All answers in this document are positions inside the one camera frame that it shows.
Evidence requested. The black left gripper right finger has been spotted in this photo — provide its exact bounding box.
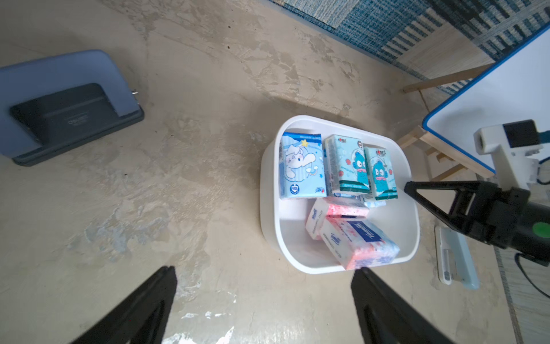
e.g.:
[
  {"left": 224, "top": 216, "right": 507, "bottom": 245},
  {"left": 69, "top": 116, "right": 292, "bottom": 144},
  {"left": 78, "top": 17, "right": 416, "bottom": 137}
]
[{"left": 351, "top": 268, "right": 452, "bottom": 343}]

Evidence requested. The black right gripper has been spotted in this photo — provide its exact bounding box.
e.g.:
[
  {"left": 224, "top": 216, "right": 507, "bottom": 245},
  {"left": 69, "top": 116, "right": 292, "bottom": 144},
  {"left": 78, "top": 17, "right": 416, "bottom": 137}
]
[{"left": 404, "top": 181, "right": 549, "bottom": 267}]

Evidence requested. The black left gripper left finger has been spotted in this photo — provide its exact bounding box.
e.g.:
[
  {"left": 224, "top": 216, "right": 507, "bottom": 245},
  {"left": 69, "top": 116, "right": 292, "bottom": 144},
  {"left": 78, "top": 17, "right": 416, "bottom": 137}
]
[{"left": 73, "top": 266, "right": 178, "bottom": 343}]

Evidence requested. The pink blue tissue pack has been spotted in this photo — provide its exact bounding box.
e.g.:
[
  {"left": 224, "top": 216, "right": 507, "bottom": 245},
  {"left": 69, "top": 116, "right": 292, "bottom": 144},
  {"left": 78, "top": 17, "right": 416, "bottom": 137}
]
[{"left": 321, "top": 217, "right": 400, "bottom": 270}]

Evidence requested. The teal cartoon tissue pack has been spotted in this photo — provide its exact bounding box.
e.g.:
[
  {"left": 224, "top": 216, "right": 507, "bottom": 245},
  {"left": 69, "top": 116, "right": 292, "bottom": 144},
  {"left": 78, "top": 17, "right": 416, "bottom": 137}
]
[
  {"left": 324, "top": 135, "right": 372, "bottom": 196},
  {"left": 364, "top": 146, "right": 398, "bottom": 201}
]

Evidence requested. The pink white tissue pack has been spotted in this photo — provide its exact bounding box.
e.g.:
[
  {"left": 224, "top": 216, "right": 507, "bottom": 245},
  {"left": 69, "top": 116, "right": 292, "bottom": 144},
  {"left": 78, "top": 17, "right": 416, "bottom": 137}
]
[{"left": 305, "top": 196, "right": 370, "bottom": 240}]

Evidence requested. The blue elephant tissue pack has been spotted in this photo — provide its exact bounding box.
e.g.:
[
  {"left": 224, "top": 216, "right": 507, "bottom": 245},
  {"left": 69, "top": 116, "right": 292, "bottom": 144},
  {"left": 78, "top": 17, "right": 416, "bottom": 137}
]
[{"left": 279, "top": 131, "right": 327, "bottom": 199}]

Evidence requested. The blue striped tissue pack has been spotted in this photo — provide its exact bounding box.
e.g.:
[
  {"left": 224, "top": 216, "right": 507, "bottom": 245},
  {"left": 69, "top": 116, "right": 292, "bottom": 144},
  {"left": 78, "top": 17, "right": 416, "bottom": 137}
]
[{"left": 341, "top": 193, "right": 386, "bottom": 209}]

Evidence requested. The white plastic storage box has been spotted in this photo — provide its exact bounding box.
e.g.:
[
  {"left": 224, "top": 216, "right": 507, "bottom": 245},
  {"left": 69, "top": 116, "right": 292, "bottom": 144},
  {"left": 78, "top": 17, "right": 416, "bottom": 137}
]
[{"left": 260, "top": 116, "right": 421, "bottom": 275}]

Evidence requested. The blue framed whiteboard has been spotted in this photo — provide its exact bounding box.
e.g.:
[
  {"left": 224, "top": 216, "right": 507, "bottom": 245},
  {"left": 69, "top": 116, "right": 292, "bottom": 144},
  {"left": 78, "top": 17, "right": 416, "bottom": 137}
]
[{"left": 422, "top": 27, "right": 549, "bottom": 171}]

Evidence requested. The blue grey hole punch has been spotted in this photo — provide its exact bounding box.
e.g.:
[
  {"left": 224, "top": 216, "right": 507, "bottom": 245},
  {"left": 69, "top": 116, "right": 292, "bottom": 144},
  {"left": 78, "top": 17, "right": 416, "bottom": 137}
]
[{"left": 1, "top": 50, "right": 145, "bottom": 166}]

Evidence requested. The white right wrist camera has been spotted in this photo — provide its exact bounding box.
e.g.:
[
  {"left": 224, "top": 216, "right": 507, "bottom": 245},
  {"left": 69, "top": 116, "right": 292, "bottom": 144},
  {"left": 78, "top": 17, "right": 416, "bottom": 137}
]
[{"left": 474, "top": 120, "right": 549, "bottom": 191}]

